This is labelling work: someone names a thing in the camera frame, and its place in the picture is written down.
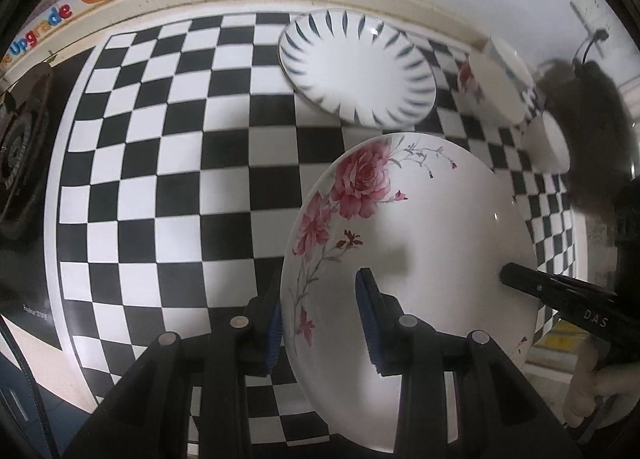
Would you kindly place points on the white plate with pink flowers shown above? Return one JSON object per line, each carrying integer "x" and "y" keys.
{"x": 450, "y": 239}

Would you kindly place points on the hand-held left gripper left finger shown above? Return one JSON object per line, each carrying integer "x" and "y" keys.
{"x": 274, "y": 334}

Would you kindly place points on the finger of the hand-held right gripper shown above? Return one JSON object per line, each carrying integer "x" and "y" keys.
{"x": 550, "y": 289}

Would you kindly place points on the small white cup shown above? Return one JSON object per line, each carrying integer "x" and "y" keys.
{"x": 545, "y": 139}

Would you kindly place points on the white plate with blue stripes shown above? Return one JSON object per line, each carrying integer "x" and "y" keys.
{"x": 350, "y": 64}

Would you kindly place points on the person's right hand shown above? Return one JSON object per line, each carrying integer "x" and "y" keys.
{"x": 585, "y": 379}

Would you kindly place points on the white wall socket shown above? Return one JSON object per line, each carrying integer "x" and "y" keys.
{"x": 585, "y": 6}

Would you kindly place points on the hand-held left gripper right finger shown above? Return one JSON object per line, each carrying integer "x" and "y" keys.
{"x": 367, "y": 319}

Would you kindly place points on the white bowl with pink flowers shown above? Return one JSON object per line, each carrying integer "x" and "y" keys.
{"x": 495, "y": 89}

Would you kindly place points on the dark grey furry object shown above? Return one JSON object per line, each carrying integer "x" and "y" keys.
{"x": 595, "y": 129}

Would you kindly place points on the black and white checkered mat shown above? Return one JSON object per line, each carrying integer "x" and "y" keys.
{"x": 175, "y": 139}

